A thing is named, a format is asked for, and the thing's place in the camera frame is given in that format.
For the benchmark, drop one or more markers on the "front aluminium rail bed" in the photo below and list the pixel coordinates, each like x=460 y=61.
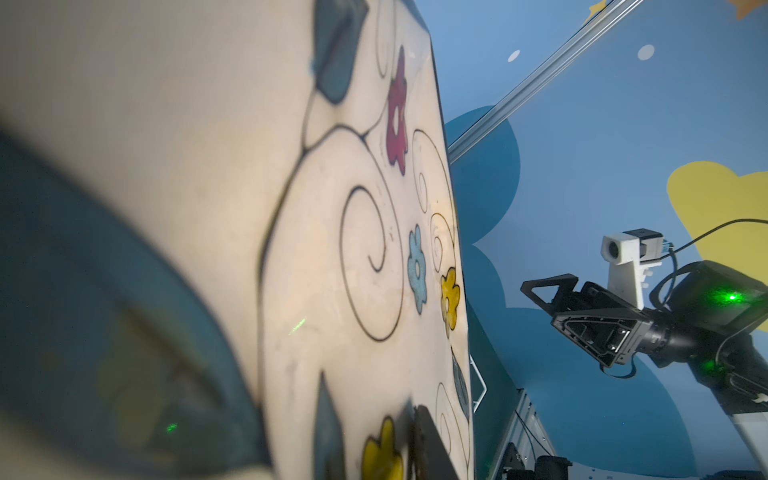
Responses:
x=524 y=441

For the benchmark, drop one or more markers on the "right aluminium frame post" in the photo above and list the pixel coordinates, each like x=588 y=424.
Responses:
x=596 y=27

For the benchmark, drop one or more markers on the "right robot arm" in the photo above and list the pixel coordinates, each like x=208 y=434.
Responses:
x=702 y=315

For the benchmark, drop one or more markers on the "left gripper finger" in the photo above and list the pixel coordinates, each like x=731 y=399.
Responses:
x=429 y=460

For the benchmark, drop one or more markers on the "white wire dish rack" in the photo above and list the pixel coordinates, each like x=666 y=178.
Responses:
x=479 y=387

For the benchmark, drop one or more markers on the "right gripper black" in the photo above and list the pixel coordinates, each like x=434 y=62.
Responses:
x=608 y=328

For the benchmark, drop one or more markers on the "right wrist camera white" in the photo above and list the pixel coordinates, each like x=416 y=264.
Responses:
x=631 y=255

